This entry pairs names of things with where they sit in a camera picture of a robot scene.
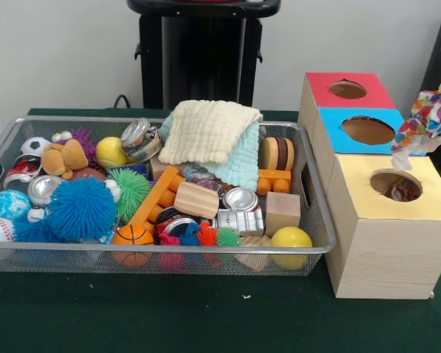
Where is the white cloth with colourful spots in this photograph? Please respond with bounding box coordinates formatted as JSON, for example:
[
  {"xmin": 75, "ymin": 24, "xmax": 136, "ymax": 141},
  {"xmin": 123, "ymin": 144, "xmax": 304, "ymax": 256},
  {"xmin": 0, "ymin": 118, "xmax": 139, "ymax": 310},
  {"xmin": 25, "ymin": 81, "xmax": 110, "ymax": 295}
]
[{"xmin": 390, "ymin": 25, "xmax": 441, "ymax": 171}]

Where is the clear mesh bin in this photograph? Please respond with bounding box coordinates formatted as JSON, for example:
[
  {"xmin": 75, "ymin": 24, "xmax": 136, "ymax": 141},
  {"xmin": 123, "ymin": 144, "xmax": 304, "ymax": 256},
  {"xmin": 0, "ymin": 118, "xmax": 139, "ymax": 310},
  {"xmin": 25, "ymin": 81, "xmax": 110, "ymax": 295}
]
[{"xmin": 0, "ymin": 115, "xmax": 340, "ymax": 277}]

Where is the ridged wooden block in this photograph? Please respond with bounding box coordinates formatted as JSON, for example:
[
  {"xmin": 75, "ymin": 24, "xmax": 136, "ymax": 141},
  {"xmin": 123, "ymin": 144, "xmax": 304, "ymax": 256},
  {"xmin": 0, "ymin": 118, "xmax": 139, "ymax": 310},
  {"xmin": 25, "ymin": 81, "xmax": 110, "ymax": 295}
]
[{"xmin": 173, "ymin": 182, "xmax": 220, "ymax": 220}]

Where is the multicoloured knotted rope toy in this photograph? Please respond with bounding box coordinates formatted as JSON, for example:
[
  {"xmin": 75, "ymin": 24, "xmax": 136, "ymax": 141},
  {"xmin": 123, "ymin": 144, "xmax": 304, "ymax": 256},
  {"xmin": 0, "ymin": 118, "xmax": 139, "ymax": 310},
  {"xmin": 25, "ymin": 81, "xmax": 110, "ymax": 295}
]
[{"xmin": 390, "ymin": 179, "xmax": 423, "ymax": 202}]

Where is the wooden box with three holes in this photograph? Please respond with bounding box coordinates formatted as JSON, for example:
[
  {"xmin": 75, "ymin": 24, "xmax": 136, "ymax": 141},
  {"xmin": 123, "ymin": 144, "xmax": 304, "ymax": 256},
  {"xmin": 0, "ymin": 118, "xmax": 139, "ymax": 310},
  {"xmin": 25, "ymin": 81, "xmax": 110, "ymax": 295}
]
[{"xmin": 298, "ymin": 71, "xmax": 441, "ymax": 301}]

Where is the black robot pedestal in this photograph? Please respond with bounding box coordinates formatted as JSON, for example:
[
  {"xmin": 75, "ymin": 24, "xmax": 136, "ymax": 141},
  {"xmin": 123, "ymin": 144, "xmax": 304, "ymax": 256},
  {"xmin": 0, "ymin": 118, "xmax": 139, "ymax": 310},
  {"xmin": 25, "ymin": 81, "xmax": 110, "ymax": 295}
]
[{"xmin": 126, "ymin": 0, "xmax": 282, "ymax": 111}]

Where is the thin black cable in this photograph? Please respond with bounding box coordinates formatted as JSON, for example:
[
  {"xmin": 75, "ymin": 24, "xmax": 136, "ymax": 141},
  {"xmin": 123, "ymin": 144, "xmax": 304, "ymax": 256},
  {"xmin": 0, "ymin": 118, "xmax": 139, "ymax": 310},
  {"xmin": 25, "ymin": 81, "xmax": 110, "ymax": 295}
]
[{"xmin": 112, "ymin": 94, "xmax": 132, "ymax": 110}]

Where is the wooden striped burger toy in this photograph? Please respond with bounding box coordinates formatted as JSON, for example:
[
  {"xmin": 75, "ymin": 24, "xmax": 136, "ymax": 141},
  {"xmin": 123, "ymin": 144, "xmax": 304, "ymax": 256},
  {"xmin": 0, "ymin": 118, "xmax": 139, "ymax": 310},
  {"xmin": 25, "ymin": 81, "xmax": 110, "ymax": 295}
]
[{"xmin": 260, "ymin": 137, "xmax": 296, "ymax": 172}]

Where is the black padded upright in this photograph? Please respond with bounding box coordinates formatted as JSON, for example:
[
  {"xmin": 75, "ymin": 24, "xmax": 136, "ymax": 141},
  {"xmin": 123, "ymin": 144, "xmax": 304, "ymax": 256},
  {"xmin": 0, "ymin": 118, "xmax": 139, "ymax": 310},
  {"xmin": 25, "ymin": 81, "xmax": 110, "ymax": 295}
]
[{"xmin": 409, "ymin": 5, "xmax": 441, "ymax": 128}]

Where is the small orange basketball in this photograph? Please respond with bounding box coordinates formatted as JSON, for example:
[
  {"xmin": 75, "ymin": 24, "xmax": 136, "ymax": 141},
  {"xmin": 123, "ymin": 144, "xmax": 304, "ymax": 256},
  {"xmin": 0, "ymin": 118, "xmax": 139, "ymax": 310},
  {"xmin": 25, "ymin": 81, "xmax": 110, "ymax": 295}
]
[{"xmin": 112, "ymin": 224, "xmax": 155, "ymax": 268}]

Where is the large blue spiky ball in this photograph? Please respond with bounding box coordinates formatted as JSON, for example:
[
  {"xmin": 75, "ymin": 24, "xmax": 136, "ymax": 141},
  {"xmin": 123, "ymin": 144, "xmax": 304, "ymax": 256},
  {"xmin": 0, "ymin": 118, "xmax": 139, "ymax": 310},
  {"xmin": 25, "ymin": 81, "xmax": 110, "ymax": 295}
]
[{"xmin": 46, "ymin": 178, "xmax": 118, "ymax": 243}]

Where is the mint green muslin cloth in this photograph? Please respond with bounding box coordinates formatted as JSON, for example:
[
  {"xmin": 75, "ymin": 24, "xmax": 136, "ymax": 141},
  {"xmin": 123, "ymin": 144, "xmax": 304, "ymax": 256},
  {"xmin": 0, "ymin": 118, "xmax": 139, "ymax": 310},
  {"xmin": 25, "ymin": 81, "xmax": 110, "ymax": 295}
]
[{"xmin": 157, "ymin": 112, "xmax": 261, "ymax": 189}]

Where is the large yellow ball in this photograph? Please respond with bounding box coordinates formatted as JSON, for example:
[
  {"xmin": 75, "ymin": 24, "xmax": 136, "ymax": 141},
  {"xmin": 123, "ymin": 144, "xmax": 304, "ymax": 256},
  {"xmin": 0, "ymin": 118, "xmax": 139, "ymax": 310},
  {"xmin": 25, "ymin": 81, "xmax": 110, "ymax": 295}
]
[{"xmin": 270, "ymin": 227, "xmax": 314, "ymax": 271}]

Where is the brown plush teddy bear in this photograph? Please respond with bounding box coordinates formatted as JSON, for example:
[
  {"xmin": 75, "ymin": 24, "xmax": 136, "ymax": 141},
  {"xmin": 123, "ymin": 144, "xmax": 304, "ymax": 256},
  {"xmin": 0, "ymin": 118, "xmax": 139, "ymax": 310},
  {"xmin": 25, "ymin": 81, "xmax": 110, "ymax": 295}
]
[{"xmin": 40, "ymin": 138, "xmax": 90, "ymax": 180}]

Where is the cream muslin cloth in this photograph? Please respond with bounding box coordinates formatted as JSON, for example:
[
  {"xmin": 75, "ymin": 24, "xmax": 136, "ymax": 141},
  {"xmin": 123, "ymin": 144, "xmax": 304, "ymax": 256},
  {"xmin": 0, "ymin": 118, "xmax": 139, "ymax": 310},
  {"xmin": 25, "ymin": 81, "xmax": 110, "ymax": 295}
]
[{"xmin": 157, "ymin": 99, "xmax": 264, "ymax": 165}]

